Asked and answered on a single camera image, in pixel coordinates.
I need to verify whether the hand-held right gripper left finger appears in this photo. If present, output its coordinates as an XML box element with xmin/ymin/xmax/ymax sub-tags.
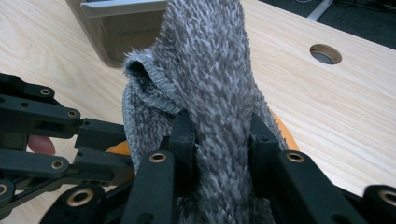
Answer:
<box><xmin>160</xmin><ymin>111</ymin><xmax>200</xmax><ymax>197</ymax></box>

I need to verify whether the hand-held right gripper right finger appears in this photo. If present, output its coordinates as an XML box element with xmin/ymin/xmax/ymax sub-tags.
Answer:
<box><xmin>248</xmin><ymin>113</ymin><xmax>280</xmax><ymax>197</ymax></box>

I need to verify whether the grey storage box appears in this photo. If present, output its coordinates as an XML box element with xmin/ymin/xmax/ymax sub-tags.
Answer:
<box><xmin>64</xmin><ymin>0</ymin><xmax>169</xmax><ymax>69</ymax></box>

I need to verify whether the orange plush toy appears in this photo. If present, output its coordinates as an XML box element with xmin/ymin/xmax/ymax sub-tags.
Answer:
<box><xmin>106</xmin><ymin>108</ymin><xmax>301</xmax><ymax>185</ymax></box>

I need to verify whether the white metal desk frame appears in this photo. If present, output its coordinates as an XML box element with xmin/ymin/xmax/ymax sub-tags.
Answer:
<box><xmin>306</xmin><ymin>0</ymin><xmax>334</xmax><ymax>21</ymax></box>

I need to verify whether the grey fluffy cloth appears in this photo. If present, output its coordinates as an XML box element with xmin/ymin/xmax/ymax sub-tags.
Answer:
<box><xmin>121</xmin><ymin>0</ymin><xmax>289</xmax><ymax>224</ymax></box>

